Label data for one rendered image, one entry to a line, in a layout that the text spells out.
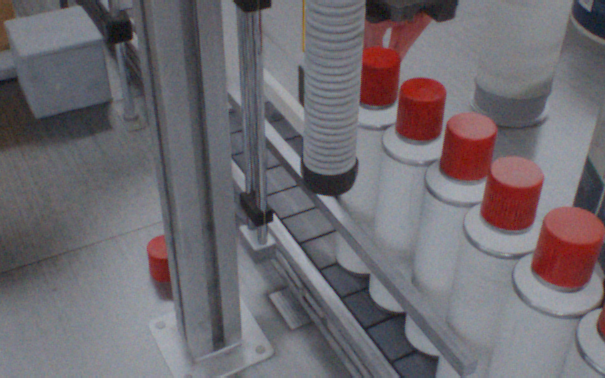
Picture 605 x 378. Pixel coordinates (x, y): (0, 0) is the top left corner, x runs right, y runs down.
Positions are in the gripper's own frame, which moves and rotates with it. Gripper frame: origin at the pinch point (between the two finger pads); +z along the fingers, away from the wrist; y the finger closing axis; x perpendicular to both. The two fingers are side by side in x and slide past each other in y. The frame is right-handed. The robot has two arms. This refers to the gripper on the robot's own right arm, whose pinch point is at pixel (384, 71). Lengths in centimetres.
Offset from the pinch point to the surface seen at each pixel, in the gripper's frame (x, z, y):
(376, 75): 7.3, -6.5, -9.0
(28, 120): 26.6, 18.8, 36.4
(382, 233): 8.6, 4.9, -13.4
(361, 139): 8.4, -1.3, -9.3
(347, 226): 10.5, 5.1, -11.3
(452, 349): 10.8, 4.9, -25.1
